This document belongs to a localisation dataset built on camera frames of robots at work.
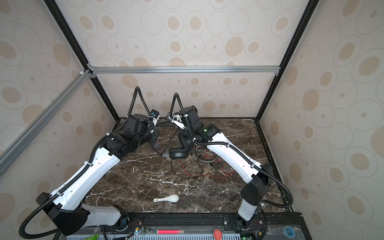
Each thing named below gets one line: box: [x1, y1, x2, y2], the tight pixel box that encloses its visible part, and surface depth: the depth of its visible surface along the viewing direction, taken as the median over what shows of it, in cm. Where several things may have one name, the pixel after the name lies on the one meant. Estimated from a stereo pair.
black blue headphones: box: [162, 133, 202, 160], surface depth 70 cm
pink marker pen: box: [156, 230, 185, 234], surface depth 73 cm
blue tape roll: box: [282, 225, 295, 238], surface depth 72 cm
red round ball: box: [213, 228, 223, 240], surface depth 70 cm
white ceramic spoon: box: [153, 194, 180, 203], surface depth 83 cm
